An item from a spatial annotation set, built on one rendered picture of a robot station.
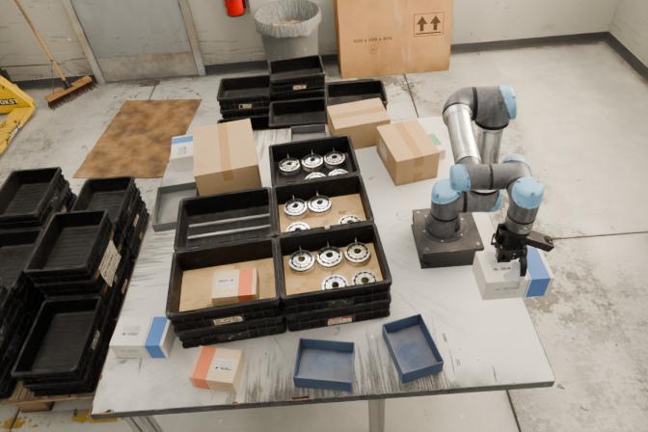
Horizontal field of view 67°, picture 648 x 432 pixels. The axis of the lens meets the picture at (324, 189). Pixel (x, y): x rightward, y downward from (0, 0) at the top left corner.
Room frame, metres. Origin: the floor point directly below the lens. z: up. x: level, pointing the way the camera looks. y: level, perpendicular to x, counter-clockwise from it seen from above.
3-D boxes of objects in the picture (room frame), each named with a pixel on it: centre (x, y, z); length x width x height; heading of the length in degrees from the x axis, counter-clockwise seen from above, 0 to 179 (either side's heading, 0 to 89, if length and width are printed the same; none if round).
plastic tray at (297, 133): (2.15, 0.06, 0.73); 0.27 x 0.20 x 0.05; 0
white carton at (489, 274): (0.90, -0.55, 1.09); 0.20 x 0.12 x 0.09; 89
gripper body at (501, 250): (0.90, -0.52, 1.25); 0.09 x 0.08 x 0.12; 89
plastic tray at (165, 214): (1.75, 0.72, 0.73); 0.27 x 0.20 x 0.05; 5
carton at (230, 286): (1.11, 0.36, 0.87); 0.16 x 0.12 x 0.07; 90
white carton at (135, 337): (1.02, 0.72, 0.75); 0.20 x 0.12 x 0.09; 84
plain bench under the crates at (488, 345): (1.55, 0.06, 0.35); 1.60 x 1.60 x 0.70; 89
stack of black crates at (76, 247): (1.73, 1.31, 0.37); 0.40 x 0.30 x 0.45; 178
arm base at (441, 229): (1.38, -0.48, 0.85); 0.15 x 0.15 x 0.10
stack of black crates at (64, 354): (1.33, 1.31, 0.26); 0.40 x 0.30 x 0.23; 178
